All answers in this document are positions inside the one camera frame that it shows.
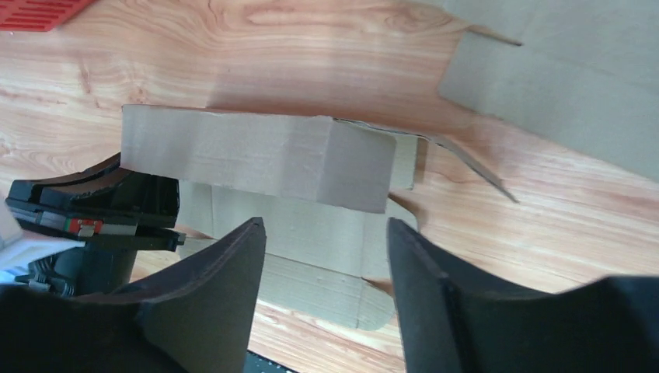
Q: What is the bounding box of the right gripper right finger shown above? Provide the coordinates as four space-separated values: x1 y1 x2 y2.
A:
387 218 658 372

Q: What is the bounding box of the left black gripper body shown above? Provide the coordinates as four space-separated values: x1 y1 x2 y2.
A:
5 172 186 251

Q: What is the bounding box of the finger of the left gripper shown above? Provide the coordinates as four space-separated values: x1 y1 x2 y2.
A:
19 153 129 201

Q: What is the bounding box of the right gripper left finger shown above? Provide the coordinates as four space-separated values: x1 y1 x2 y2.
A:
1 218 267 372

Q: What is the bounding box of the brown cardboard box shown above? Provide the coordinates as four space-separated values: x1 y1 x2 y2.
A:
120 104 520 332

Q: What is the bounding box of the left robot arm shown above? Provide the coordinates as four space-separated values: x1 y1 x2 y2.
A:
1 154 186 297

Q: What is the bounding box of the red plastic shopping basket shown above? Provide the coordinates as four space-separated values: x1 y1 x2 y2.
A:
1 0 95 32

